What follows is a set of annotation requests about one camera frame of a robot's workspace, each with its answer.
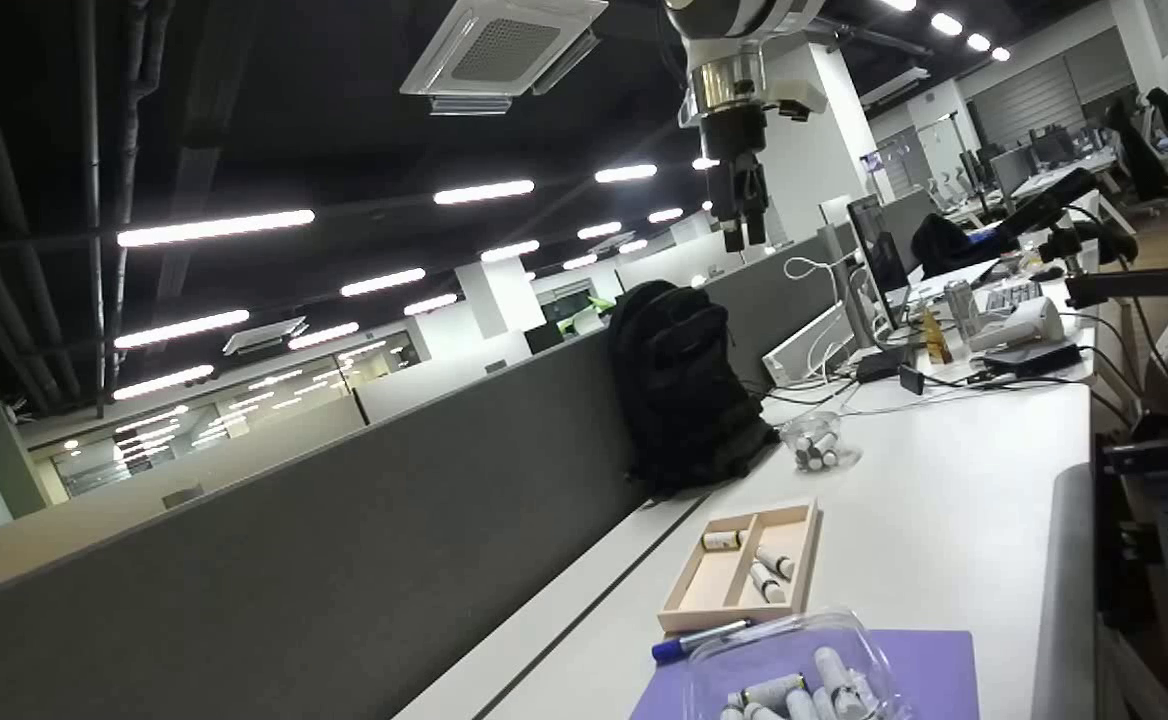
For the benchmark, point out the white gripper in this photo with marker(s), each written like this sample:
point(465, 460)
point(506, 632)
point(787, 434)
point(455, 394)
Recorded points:
point(735, 144)

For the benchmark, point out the small white bottle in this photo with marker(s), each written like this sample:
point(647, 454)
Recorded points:
point(770, 591)

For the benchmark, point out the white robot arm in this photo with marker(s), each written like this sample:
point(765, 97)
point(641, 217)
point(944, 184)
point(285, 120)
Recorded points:
point(730, 97)

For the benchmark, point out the small bottle in tray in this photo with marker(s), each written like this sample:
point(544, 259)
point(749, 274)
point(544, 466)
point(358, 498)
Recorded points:
point(722, 542)
point(780, 567)

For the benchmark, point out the wooden compartment tray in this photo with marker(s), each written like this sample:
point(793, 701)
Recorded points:
point(718, 586)

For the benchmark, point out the computer monitor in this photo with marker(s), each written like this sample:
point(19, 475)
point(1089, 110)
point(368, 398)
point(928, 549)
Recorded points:
point(876, 254)

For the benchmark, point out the black backpack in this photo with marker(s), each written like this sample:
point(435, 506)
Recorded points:
point(684, 409)

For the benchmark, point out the clear glass bowl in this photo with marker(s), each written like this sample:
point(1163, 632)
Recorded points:
point(819, 443)

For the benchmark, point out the ceiling air conditioner unit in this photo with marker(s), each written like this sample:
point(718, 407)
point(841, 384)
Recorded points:
point(490, 52)

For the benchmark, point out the blue marker pen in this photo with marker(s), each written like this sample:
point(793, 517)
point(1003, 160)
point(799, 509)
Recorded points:
point(678, 651)

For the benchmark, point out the purple mat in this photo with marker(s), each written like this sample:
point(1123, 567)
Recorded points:
point(927, 672)

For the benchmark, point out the grey desk partition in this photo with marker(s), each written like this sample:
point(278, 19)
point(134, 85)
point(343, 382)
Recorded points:
point(334, 586)

